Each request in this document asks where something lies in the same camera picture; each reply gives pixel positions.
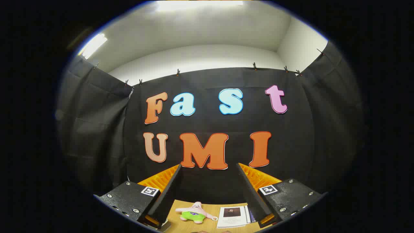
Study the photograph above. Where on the row of black backdrop clips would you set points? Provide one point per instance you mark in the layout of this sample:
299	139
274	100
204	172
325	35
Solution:
255	66

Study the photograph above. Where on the pink starfish plush toy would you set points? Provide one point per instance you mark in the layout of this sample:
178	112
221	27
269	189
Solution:
195	212

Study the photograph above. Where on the blue cover book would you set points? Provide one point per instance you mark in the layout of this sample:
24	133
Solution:
249	213

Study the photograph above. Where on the ceiling light panel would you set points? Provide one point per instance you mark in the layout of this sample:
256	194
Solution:
93	45

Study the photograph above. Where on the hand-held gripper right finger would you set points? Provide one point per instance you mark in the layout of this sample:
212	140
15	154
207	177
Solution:
250	194

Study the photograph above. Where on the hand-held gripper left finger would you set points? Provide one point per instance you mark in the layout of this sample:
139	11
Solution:
168	197

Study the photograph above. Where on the white portrait cover book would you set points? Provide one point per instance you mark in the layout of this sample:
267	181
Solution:
233	217

